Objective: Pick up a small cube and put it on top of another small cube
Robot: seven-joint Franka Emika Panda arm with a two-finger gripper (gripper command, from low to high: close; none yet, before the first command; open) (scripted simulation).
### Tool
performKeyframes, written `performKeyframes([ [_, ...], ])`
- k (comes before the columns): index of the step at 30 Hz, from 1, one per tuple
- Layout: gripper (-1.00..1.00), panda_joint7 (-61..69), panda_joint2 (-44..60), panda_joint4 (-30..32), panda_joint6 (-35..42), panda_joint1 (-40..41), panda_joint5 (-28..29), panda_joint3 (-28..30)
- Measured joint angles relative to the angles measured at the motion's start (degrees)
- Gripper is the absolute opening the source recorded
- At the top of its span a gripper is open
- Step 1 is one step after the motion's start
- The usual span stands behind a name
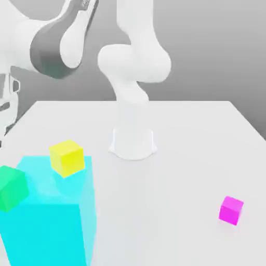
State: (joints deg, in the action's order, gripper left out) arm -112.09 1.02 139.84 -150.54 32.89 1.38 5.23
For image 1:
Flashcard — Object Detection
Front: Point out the small green cube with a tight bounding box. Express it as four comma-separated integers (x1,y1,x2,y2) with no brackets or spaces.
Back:
0,165,30,213

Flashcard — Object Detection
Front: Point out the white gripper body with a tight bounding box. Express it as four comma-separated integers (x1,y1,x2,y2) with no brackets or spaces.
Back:
0,92,20,138

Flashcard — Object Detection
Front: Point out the small magenta cube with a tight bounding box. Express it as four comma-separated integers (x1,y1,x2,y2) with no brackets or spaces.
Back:
218,195,244,227

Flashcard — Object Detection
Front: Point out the small yellow cube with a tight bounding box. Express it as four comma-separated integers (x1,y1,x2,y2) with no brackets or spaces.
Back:
49,139,86,179

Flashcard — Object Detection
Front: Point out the large cyan box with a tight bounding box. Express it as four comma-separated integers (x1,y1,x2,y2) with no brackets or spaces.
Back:
0,155,98,266

